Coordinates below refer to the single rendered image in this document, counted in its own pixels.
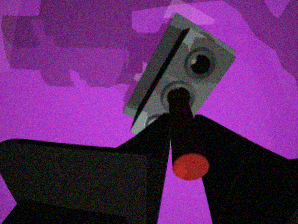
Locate grey plate with three holes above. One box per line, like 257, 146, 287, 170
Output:
130, 27, 235, 135

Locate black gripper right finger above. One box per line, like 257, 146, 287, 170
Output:
194, 115, 298, 224

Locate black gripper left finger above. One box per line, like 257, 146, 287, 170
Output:
0, 112, 173, 224

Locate dark red peg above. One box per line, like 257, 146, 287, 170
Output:
169, 88, 209, 181

